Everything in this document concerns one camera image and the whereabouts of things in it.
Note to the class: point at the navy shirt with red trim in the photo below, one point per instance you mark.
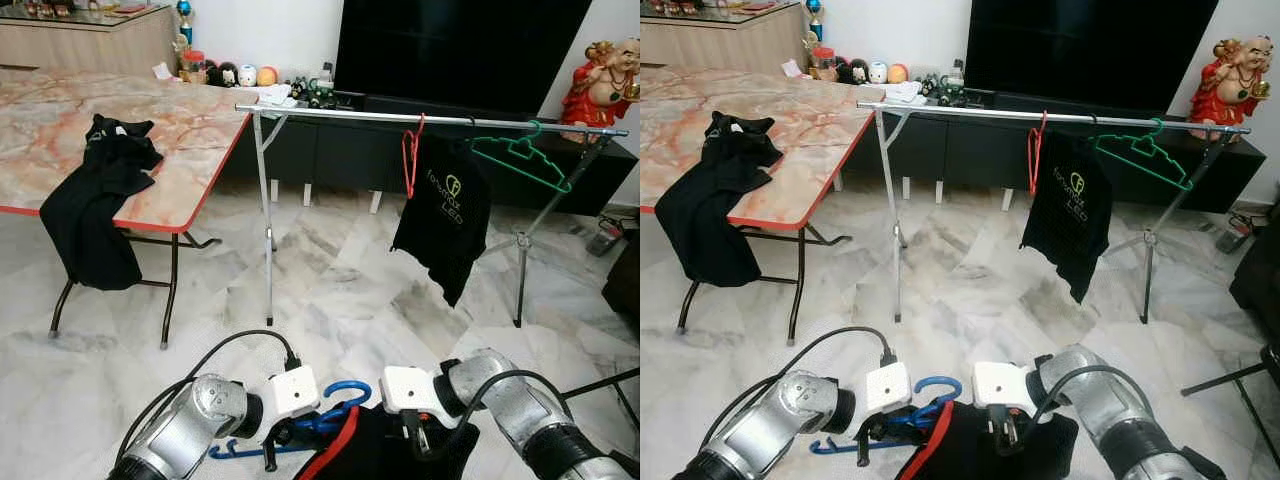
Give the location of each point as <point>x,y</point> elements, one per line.
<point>980,450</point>
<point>380,450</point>

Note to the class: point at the black crumpled garment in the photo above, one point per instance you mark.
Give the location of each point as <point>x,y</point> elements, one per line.
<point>95,210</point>
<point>715,205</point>

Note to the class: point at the orange round toy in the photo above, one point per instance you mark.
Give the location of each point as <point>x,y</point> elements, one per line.
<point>897,73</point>
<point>267,76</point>

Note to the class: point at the black television cabinet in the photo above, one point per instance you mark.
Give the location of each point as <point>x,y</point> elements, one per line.
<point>950,150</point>
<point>330,150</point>

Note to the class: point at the red lidded jar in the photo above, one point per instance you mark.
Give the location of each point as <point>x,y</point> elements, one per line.
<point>823,65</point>
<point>193,68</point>

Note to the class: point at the blue plastic clothes hanger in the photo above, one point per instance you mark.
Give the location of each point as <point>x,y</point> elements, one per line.
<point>940,380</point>
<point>346,383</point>

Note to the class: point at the marble pattern folding table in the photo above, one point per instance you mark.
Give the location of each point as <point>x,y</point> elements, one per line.
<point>810,130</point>
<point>190,130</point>

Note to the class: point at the red plastic clothes hanger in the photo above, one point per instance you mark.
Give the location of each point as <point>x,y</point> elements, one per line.
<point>406,160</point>
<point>1031,158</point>

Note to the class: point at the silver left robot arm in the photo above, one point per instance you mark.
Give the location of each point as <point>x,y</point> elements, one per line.
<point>770,430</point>
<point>190,430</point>

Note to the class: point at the light wooden sideboard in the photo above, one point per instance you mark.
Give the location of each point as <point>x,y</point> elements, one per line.
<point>720,38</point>
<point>90,40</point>

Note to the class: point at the black printed t-shirt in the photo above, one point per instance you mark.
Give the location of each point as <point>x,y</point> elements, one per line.
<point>1065,210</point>
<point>440,210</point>

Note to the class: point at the pink tissue box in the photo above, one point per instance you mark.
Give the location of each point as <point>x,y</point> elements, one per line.
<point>162,72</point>
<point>792,69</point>

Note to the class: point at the black flat television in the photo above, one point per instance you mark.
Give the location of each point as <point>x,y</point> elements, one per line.
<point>1090,50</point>
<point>460,50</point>

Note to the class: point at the white paper stack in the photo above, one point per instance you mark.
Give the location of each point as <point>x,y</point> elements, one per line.
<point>275,96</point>
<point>905,93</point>

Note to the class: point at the blue and gold trophy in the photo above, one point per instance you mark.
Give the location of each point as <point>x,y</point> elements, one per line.
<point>184,20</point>
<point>813,20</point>

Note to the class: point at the black round toy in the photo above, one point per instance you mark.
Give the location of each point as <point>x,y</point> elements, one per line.
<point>220,74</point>
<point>850,72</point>

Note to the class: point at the silver metal clothes rack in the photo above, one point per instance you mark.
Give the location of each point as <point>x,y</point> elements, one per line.
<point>970,111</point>
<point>350,113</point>

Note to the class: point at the red laughing Buddha statue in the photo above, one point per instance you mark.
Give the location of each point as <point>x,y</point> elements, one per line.
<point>1228,85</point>
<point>600,90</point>

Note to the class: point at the white round toy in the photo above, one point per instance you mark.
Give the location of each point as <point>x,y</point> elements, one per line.
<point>877,72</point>
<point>247,75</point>

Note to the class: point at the green plastic clothes hanger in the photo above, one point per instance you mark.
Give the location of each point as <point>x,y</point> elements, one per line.
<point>522,150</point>
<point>1145,148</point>

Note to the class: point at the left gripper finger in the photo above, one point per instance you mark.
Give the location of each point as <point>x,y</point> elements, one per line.
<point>270,455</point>
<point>864,452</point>

